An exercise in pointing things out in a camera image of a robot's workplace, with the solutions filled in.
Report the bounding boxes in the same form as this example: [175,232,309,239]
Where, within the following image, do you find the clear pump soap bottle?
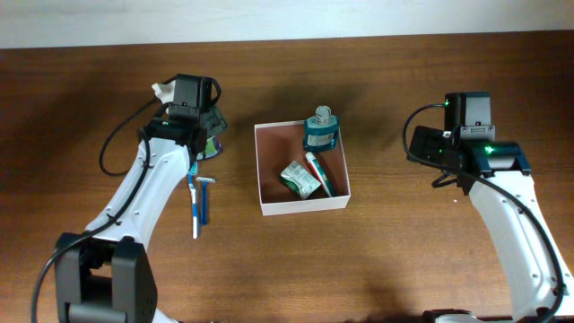
[151,83,224,162]

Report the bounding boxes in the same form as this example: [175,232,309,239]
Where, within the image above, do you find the blue white toothbrush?
[187,161,199,240]

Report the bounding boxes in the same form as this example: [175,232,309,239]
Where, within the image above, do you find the blue disposable razor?
[196,176,216,226]

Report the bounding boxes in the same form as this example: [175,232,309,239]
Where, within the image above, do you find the blue Listerine mouthwash bottle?
[302,106,340,153]

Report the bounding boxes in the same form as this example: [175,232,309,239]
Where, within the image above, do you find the white green soap packet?
[280,161,321,200]

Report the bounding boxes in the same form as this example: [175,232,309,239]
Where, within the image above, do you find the teal Colgate toothpaste tube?
[305,152,337,197]

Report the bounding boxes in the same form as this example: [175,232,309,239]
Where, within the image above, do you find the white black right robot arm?
[402,124,573,322]

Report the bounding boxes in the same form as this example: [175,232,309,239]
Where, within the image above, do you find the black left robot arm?
[51,105,227,322]

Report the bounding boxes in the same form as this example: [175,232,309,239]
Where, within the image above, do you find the pink open box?
[254,120,351,216]

